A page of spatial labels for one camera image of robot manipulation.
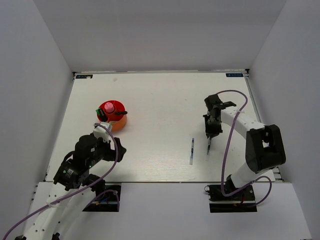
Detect purple cable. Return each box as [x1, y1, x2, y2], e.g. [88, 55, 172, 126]
[3, 122, 120, 240]
[216, 89, 273, 207]

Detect red round pen holder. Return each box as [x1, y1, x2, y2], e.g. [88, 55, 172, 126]
[97, 100, 127, 132]

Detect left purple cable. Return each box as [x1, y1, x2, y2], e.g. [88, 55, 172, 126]
[3, 122, 120, 240]

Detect pink capped clear marker tube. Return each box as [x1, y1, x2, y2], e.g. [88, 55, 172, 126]
[103, 101, 115, 114]

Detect green gel pen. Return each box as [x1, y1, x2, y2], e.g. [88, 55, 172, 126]
[205, 137, 212, 162]

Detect blue gel pen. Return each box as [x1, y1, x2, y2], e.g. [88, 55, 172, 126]
[189, 138, 195, 165]

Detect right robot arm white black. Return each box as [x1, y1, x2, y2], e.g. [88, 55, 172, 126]
[203, 94, 286, 200]

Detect right blue table label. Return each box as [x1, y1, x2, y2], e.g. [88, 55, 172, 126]
[225, 72, 244, 78]

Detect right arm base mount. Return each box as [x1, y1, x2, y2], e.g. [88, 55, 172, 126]
[204, 184, 257, 213]

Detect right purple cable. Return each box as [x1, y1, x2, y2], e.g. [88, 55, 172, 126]
[216, 89, 273, 207]

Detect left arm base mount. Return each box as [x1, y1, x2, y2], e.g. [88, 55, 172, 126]
[83, 184, 122, 213]

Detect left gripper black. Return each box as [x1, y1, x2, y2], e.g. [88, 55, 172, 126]
[87, 134, 127, 167]

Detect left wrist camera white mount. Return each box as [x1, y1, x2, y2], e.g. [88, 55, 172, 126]
[93, 122, 113, 143]

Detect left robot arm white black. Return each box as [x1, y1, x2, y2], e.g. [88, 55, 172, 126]
[17, 133, 127, 240]

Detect green capped black highlighter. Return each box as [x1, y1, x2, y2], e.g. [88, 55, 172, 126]
[95, 108, 108, 122]

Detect left blue table label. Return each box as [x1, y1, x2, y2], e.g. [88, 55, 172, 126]
[75, 74, 93, 79]

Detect blue table label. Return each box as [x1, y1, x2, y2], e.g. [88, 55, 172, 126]
[75, 74, 93, 79]
[225, 72, 244, 78]

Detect black handled scissors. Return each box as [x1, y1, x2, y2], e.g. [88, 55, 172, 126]
[115, 111, 128, 116]

